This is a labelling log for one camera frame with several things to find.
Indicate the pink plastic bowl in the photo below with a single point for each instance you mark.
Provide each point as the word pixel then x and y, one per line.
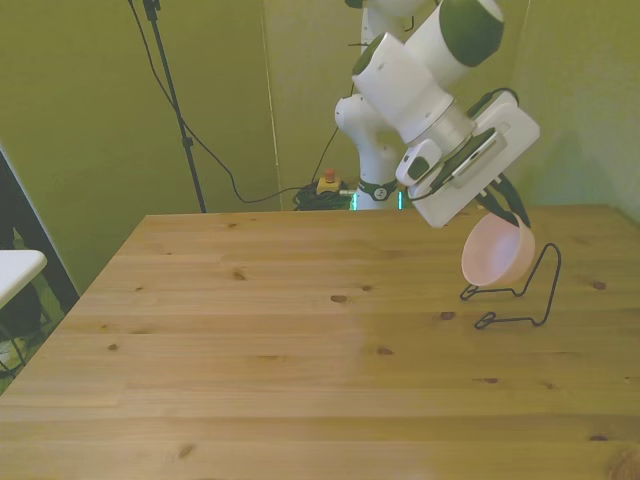
pixel 492 255

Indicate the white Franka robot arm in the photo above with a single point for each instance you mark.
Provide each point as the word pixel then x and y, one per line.
pixel 400 80

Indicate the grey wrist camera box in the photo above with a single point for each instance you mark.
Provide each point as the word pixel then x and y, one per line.
pixel 475 155

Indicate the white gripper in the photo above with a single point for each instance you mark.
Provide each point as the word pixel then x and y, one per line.
pixel 510 125

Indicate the white side table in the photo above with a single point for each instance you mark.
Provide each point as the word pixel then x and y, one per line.
pixel 17 272

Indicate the black camera stand pole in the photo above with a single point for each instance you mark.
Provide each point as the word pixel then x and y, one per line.
pixel 172 95

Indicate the black slanted panel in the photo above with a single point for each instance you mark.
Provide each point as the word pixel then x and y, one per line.
pixel 30 225

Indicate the yellow emergency stop button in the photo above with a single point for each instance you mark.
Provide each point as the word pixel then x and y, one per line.
pixel 328 184

